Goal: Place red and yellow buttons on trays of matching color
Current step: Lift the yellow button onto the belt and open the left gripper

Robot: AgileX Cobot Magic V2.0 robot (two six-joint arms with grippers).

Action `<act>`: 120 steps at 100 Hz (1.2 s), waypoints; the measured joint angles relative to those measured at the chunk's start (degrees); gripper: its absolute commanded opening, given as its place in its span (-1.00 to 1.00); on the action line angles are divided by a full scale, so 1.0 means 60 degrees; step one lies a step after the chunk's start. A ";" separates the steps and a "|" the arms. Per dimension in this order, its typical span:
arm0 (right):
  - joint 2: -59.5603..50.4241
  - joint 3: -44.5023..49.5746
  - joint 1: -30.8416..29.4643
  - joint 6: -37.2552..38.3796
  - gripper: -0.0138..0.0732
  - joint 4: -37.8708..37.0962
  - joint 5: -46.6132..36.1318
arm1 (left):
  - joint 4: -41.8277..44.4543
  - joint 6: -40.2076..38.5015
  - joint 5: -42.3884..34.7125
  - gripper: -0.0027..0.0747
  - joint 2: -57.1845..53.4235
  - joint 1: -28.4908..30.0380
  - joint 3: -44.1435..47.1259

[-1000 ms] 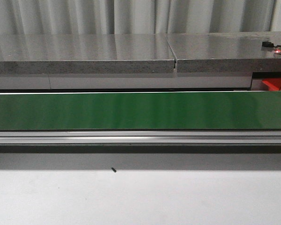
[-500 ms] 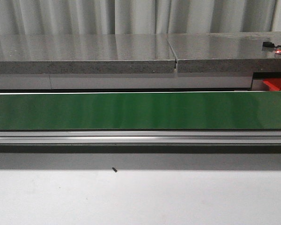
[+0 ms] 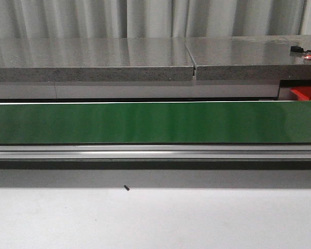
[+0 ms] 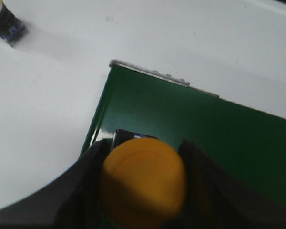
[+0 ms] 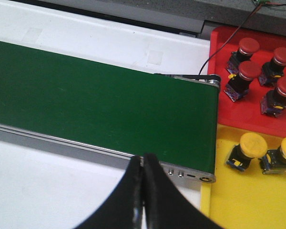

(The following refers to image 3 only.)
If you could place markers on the black sensor box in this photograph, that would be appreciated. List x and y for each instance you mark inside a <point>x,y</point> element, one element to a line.
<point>297,49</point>

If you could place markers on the green conveyor belt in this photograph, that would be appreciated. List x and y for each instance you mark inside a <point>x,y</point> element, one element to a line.
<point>181,122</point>

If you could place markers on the white curtain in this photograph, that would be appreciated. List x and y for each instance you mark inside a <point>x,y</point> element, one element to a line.
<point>132,19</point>

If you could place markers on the grey stone counter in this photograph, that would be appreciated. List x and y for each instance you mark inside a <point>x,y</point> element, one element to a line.
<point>153,59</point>

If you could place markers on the aluminium conveyor frame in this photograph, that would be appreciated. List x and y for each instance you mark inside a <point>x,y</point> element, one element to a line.
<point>157,152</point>

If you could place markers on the red plastic bin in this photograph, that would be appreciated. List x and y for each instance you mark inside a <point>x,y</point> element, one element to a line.
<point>302,93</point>

